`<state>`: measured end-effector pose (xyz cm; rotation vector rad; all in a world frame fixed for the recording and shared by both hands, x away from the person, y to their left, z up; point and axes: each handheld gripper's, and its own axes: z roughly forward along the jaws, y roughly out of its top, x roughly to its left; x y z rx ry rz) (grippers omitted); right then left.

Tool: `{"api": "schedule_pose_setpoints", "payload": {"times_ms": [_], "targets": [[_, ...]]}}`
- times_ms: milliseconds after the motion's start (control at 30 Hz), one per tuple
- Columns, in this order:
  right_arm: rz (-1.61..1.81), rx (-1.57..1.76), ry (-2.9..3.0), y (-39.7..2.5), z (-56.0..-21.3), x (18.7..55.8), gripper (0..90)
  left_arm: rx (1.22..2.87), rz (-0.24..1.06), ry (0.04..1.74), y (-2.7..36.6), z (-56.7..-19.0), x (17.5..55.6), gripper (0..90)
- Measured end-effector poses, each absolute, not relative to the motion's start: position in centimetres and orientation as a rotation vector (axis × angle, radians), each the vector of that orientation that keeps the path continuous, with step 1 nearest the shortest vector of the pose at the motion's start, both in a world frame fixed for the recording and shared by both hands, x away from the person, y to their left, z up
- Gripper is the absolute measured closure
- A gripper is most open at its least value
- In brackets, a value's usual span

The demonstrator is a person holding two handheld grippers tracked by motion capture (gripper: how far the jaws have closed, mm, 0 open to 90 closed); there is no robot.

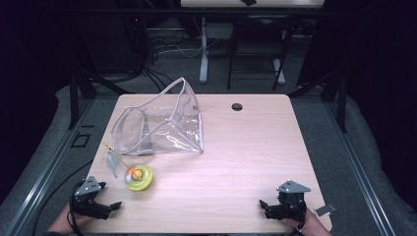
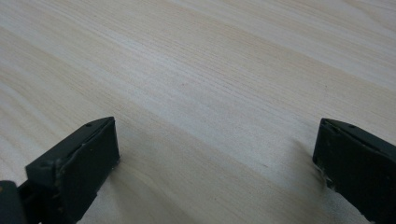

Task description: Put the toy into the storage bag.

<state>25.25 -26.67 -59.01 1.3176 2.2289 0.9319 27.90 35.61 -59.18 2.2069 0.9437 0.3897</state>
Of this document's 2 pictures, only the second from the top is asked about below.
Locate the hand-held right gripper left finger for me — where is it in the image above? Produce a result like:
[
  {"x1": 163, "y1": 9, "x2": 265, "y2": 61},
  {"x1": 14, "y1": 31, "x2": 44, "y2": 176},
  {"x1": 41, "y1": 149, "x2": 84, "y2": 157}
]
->
[{"x1": 17, "y1": 116, "x2": 121, "y2": 224}]

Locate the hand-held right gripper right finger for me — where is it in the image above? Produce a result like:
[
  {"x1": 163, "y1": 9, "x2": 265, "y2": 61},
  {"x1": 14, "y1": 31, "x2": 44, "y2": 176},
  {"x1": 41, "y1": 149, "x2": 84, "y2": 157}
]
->
[{"x1": 312, "y1": 118, "x2": 396, "y2": 224}]

